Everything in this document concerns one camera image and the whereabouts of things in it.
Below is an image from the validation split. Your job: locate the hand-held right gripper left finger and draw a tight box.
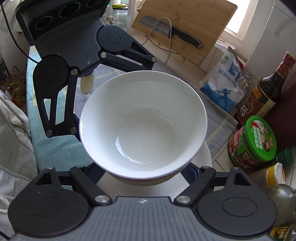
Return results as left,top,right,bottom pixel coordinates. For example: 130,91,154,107
35,162,112,207

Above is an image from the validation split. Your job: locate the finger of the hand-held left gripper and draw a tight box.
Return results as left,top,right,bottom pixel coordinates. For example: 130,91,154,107
97,37,158,73
33,68,81,139

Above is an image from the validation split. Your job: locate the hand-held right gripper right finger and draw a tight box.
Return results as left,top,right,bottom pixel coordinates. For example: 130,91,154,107
174,162,253,205

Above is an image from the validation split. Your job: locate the white fruit-print plate speckled stain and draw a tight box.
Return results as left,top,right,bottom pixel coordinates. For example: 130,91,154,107
96,140,212,197

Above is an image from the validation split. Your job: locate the plain white bowl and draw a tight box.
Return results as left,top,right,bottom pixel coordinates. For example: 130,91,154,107
79,71,207,180

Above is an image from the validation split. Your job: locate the person's left hand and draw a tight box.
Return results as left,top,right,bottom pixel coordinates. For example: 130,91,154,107
80,74,95,95

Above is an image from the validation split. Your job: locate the clear jar with dark lid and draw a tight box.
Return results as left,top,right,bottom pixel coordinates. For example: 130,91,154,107
109,3,129,30

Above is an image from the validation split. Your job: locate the tall stack of clear cups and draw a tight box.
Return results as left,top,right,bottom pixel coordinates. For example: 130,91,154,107
127,0,145,29

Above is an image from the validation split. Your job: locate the grey and teal checked towel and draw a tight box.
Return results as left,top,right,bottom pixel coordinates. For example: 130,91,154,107
25,47,238,173

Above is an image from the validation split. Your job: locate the colourful plastic packet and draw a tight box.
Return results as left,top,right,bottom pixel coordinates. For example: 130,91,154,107
7,66,27,107

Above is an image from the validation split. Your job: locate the bamboo cutting board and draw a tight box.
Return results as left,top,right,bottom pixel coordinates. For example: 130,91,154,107
131,0,238,67

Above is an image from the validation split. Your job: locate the person's white clothing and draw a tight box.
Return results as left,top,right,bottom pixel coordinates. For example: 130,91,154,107
0,89,38,234

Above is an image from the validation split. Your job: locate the green-lidded sauce jar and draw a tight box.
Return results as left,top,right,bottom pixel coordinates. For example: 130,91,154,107
228,115,277,173

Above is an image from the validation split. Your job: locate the white and blue salt bag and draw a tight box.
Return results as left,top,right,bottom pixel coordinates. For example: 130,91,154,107
199,46,247,114

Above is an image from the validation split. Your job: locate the yellow-capped spice jar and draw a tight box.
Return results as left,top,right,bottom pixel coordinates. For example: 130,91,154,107
252,162,286,188

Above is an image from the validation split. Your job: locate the red-capped clear glass bottle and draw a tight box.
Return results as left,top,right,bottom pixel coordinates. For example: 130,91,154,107
264,183,296,227

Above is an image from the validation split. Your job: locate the green-capped spice jar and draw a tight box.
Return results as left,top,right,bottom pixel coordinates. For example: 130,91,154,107
276,147,294,168

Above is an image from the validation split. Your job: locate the dark red knife block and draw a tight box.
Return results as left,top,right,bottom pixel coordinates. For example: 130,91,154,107
266,76,296,153

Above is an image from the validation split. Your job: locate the dark vinegar bottle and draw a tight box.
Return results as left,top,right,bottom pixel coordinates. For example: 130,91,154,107
235,51,296,127

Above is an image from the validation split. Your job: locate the cooking oil bottle green label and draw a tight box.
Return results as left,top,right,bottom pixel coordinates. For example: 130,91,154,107
269,224,296,241

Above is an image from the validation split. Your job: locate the metal wire rack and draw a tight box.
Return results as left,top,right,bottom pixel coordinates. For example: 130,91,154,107
139,19,185,64

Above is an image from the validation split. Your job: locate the black-handled kitchen knife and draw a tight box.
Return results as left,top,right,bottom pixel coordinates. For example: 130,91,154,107
139,16,203,49

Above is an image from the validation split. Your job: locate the black cable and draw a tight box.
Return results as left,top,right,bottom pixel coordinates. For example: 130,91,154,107
0,0,40,63

